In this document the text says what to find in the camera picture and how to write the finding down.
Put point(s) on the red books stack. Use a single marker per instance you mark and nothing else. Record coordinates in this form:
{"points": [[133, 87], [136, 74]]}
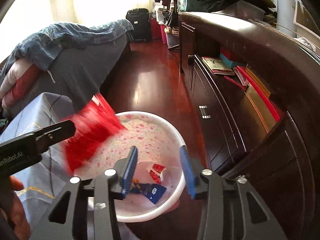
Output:
{"points": [[257, 94]]}

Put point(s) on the pink and red folded quilt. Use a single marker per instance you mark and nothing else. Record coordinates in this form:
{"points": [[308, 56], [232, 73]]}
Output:
{"points": [[17, 82]]}

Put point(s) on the pink storage box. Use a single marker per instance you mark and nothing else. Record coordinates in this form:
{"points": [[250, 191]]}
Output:
{"points": [[163, 34]]}

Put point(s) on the red snack wrapper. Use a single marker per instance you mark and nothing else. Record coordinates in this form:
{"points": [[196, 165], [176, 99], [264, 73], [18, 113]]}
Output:
{"points": [[94, 124]]}

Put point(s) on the bed with grey sheet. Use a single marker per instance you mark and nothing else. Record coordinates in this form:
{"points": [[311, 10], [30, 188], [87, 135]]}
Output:
{"points": [[76, 73]]}

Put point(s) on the dark blue duvet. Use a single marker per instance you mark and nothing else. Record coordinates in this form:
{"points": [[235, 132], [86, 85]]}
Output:
{"points": [[43, 47]]}

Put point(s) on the book with beige cover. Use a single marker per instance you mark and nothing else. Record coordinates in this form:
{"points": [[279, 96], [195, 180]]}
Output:
{"points": [[217, 66]]}

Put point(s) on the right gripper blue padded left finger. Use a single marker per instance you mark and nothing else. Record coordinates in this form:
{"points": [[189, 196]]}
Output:
{"points": [[129, 170]]}

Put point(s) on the red white torn packet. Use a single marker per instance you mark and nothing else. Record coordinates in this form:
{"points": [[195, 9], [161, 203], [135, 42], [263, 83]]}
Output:
{"points": [[157, 172]]}

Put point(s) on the dark blue snack wrapper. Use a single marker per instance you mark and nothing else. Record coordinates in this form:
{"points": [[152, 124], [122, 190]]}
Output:
{"points": [[154, 192]]}

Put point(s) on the pink speckled trash bin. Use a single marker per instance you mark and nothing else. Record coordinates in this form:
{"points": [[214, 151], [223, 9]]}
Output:
{"points": [[158, 143]]}

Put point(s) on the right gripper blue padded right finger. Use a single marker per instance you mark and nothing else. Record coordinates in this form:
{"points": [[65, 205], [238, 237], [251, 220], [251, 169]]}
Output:
{"points": [[188, 171]]}

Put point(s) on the dark wooden dresser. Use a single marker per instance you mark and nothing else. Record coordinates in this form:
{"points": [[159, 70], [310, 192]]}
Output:
{"points": [[282, 163]]}

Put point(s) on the person's left hand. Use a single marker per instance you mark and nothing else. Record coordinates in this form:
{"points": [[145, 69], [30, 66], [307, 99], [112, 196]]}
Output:
{"points": [[12, 208]]}

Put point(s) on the blue checked tablecloth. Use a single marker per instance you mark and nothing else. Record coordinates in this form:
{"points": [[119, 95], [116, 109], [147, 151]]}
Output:
{"points": [[43, 180]]}

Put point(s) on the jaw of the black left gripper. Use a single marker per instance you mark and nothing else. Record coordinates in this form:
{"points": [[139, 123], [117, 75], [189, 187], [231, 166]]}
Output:
{"points": [[54, 134]]}

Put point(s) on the black suitcase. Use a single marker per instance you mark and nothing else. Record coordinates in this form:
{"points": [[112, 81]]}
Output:
{"points": [[140, 19]]}

